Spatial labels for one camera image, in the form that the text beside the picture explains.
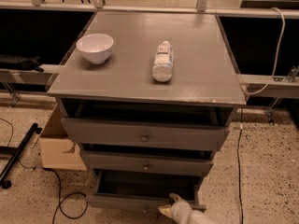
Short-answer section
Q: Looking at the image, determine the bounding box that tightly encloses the black floor cable right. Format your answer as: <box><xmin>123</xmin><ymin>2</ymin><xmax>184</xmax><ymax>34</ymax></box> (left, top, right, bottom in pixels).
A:
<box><xmin>236</xmin><ymin>107</ymin><xmax>245</xmax><ymax>224</ymax></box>

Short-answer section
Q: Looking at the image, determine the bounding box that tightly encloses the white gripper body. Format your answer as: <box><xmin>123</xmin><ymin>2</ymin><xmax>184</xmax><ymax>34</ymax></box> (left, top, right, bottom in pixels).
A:
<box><xmin>170</xmin><ymin>201</ymin><xmax>199</xmax><ymax>224</ymax></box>

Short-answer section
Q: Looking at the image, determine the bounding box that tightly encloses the white hanging cable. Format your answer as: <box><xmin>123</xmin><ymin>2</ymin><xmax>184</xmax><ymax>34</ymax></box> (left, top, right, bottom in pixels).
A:
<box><xmin>240</xmin><ymin>7</ymin><xmax>286</xmax><ymax>96</ymax></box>

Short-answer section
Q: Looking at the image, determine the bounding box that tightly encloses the clear plastic bottle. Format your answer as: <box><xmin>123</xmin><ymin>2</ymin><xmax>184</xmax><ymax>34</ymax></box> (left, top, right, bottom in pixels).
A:
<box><xmin>152</xmin><ymin>41</ymin><xmax>174</xmax><ymax>82</ymax></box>

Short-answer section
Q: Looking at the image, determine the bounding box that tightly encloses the black floor cable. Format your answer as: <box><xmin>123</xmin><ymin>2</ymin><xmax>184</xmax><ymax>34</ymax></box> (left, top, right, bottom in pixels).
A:
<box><xmin>236</xmin><ymin>107</ymin><xmax>245</xmax><ymax>224</ymax></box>
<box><xmin>0</xmin><ymin>118</ymin><xmax>89</xmax><ymax>224</ymax></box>

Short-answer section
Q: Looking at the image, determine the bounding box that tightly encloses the black floor cable left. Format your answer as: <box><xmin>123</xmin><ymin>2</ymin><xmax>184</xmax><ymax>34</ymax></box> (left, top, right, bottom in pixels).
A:
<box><xmin>0</xmin><ymin>118</ymin><xmax>89</xmax><ymax>224</ymax></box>

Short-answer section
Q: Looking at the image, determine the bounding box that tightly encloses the grey top drawer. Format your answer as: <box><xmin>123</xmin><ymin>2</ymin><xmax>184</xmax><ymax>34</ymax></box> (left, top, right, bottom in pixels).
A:
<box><xmin>62</xmin><ymin>118</ymin><xmax>229</xmax><ymax>151</ymax></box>

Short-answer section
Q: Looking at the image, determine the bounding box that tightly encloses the grey bottom drawer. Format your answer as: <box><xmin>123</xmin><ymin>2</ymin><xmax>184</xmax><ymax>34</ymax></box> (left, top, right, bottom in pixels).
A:
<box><xmin>87</xmin><ymin>169</ymin><xmax>206</xmax><ymax>213</ymax></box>

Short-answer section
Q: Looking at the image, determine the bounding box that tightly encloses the black bag on rail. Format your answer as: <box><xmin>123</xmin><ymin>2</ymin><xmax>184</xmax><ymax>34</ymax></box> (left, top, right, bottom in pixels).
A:
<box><xmin>0</xmin><ymin>55</ymin><xmax>44</xmax><ymax>72</ymax></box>

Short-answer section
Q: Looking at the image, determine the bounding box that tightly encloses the grey drawer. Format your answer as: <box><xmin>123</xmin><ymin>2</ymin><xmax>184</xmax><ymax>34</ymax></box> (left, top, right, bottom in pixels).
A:
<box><xmin>87</xmin><ymin>169</ymin><xmax>206</xmax><ymax>213</ymax></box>
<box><xmin>81</xmin><ymin>151</ymin><xmax>213</xmax><ymax>176</ymax></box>
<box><xmin>62</xmin><ymin>118</ymin><xmax>229</xmax><ymax>151</ymax></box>

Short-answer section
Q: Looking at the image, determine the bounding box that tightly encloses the white bowl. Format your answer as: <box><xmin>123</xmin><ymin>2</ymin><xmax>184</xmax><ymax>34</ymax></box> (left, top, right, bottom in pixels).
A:
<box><xmin>76</xmin><ymin>34</ymin><xmax>114</xmax><ymax>64</ymax></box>

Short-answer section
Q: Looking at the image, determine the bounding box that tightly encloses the black metal stand bar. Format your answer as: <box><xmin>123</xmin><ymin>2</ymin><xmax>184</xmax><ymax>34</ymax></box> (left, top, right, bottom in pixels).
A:
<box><xmin>0</xmin><ymin>123</ymin><xmax>42</xmax><ymax>189</ymax></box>

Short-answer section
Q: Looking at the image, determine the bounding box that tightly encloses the grey middle drawer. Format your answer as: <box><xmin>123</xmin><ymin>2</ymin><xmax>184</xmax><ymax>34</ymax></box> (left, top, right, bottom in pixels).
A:
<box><xmin>81</xmin><ymin>151</ymin><xmax>213</xmax><ymax>176</ymax></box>

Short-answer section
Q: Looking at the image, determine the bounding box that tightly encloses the cardboard box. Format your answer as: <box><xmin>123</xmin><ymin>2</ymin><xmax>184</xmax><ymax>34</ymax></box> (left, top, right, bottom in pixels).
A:
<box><xmin>38</xmin><ymin>105</ymin><xmax>87</xmax><ymax>171</ymax></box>

